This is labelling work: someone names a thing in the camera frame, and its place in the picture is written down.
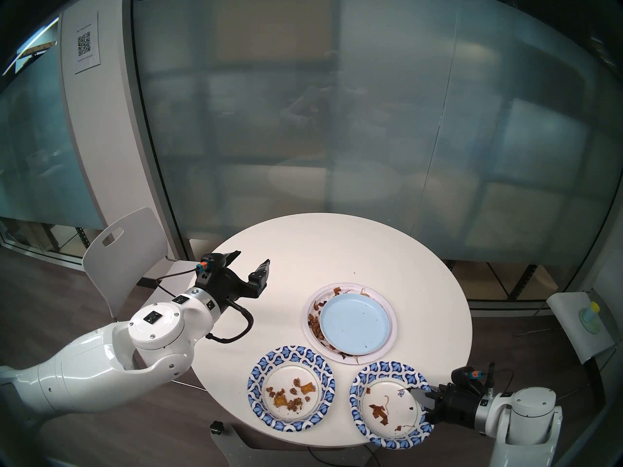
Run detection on green bottle with yellow cap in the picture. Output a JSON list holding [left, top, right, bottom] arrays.
[[578, 302, 602, 334]]

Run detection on thin brown food scraps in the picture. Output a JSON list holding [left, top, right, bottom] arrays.
[[367, 386, 419, 431]]

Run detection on thick black left gripper cable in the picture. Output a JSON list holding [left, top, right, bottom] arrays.
[[207, 301, 255, 344]]

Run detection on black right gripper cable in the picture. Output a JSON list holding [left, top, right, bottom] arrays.
[[487, 363, 516, 395]]

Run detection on brown food scraps pile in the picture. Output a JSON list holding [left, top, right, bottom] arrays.
[[308, 287, 370, 360]]

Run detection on large white paper plate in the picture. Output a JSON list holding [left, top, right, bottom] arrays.
[[307, 282, 397, 365]]

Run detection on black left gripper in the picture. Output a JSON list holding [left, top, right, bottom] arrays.
[[195, 250, 271, 317]]

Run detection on light blue plastic plate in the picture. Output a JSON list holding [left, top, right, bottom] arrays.
[[319, 294, 391, 356]]

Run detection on white chair with handle hole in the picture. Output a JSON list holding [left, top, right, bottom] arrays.
[[82, 207, 202, 321]]

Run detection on grey white chair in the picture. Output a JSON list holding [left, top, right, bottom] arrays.
[[545, 288, 616, 406]]

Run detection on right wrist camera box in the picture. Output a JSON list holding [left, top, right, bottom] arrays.
[[452, 366, 487, 389]]

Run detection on black floor cable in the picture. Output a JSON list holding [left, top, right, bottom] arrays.
[[307, 447, 383, 467]]

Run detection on thin black left camera cable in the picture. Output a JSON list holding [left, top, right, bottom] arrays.
[[156, 269, 200, 299]]

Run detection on blue patterned bowl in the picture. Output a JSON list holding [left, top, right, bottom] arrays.
[[349, 360, 435, 449], [247, 345, 336, 432]]

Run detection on QR code paper sign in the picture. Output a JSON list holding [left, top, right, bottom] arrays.
[[73, 11, 101, 75]]

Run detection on orange brown food chunks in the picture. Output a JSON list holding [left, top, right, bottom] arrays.
[[265, 378, 317, 412]]

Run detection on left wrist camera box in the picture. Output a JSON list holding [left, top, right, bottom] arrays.
[[196, 253, 227, 277]]

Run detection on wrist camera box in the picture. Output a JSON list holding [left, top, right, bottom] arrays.
[[196, 253, 227, 277], [452, 366, 487, 389]]

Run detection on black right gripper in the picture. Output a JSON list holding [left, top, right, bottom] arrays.
[[408, 381, 487, 429]]

